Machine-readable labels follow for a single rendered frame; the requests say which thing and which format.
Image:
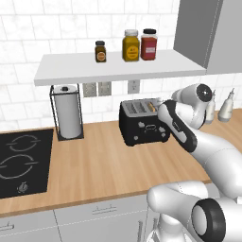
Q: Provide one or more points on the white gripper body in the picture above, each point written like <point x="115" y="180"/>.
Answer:
<point x="159" y="102"/>

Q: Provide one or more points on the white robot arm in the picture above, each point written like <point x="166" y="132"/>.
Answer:
<point x="220" y="157"/>

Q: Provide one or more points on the bread slice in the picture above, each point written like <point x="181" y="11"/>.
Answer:
<point x="152" y="107"/>

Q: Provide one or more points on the black toaster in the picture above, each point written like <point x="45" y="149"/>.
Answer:
<point x="141" y="127"/>

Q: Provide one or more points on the red spice jar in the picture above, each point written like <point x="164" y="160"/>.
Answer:
<point x="149" y="47"/>

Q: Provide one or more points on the yellow spice jar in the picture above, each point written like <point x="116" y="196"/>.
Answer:
<point x="131" y="47"/>

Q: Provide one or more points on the white bottle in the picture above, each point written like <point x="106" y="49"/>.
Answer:
<point x="225" y="110"/>

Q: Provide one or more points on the small brown spice jar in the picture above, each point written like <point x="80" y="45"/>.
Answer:
<point x="100" y="53"/>

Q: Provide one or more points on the white paper towel roll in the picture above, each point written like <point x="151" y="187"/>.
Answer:
<point x="67" y="113"/>

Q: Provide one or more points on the black paper towel holder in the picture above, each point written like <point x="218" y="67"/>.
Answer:
<point x="71" y="137"/>

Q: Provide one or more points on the grey drawer front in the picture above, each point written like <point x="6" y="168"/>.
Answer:
<point x="31" y="227"/>
<point x="78" y="212"/>

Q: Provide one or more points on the grey cupboard door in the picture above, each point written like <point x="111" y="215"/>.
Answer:
<point x="100" y="231"/>

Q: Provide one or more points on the black hob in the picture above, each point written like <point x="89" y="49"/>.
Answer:
<point x="23" y="160"/>

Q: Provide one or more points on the grey wall socket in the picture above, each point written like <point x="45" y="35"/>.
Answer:
<point x="89" y="89"/>
<point x="104" y="89"/>
<point x="133" y="86"/>

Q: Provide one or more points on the white wall shelf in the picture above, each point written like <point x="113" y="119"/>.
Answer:
<point x="119" y="67"/>

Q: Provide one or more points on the grey wall cupboard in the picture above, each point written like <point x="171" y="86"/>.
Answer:
<point x="201" y="31"/>

